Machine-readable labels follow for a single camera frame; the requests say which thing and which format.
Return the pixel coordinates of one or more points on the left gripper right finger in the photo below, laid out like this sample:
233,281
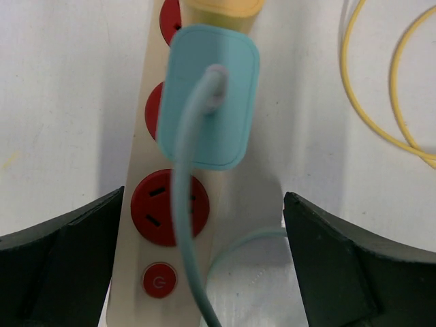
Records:
349,276

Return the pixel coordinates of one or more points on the yellow charger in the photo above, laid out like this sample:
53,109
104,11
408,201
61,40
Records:
236,15

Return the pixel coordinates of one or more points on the beige red power strip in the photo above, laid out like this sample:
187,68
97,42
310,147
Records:
168,211

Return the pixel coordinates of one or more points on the teal charger with cable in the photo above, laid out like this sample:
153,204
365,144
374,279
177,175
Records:
208,98

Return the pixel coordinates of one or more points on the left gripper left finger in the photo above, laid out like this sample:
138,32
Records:
57,273

